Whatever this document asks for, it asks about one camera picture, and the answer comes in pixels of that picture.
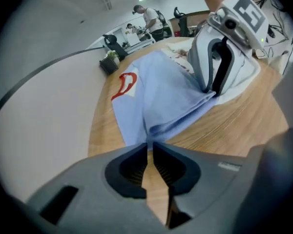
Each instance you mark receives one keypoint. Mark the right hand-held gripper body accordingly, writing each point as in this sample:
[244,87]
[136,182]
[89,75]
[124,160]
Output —
[244,16]

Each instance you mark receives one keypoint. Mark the person's white black-patterned dress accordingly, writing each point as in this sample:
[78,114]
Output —
[280,13]

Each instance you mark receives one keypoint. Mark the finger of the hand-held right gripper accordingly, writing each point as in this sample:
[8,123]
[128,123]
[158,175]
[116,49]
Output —
[201,57]
[244,67]

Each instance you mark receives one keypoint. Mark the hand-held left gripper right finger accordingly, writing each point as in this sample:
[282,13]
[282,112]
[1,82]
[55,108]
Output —
[215,179]

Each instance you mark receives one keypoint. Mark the black high-back office chair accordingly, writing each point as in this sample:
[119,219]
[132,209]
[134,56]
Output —
[114,45]

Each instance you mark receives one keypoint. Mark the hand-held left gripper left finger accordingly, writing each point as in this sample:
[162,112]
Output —
[88,186]

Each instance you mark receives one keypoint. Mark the white t-shirt with lavender sleeves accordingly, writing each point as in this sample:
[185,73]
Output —
[161,94]

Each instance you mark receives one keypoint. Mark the white potted flower plant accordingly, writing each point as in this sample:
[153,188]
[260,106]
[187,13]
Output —
[113,56]

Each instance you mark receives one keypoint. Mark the black pen holder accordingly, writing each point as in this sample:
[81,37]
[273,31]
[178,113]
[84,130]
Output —
[108,66]

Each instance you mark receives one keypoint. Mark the white desk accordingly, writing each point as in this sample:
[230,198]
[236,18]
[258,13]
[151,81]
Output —
[141,45]

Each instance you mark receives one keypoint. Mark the grey desk partition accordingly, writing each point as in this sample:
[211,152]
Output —
[51,106]

